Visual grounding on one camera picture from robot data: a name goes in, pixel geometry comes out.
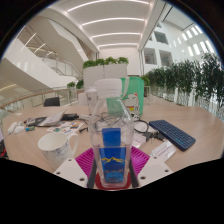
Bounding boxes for black cable bundle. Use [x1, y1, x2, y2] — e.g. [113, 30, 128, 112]
[79, 114, 165, 143]

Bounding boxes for white planter cabinet with plants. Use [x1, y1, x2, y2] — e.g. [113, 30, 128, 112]
[82, 56, 130, 93]

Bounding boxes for clear water bottle blue label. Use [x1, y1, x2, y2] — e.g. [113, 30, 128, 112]
[88, 78, 135, 188]

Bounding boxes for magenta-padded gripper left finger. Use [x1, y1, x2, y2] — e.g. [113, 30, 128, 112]
[53, 148, 98, 189]

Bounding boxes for green tote bag cat print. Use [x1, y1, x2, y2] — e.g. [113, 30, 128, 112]
[119, 76, 145, 121]

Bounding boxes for white ceramic mug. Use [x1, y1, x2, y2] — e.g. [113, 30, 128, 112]
[37, 132, 80, 172]

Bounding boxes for white printed card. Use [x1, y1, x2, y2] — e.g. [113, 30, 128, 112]
[132, 133, 147, 149]

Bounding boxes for dark notebook with white paper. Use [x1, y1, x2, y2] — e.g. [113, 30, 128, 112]
[26, 111, 80, 128]

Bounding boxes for small green potted plants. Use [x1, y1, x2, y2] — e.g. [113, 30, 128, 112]
[66, 79, 84, 90]

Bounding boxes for dark blue keyboard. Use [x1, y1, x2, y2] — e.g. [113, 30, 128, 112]
[148, 119, 197, 152]

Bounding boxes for white paper packet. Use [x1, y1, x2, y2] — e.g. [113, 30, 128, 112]
[149, 140, 177, 161]

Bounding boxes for colourful sticker sheet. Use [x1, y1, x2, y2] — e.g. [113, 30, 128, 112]
[46, 121, 86, 135]

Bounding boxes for wooden shelf with green plants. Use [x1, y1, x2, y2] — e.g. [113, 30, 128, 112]
[139, 75, 152, 88]

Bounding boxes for ceiling light strips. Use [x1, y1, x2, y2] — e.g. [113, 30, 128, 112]
[66, 0, 151, 49]

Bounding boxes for black office chair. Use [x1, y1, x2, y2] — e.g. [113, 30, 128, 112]
[43, 96, 61, 108]

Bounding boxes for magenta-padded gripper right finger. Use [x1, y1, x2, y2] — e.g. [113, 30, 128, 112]
[129, 145, 174, 188]

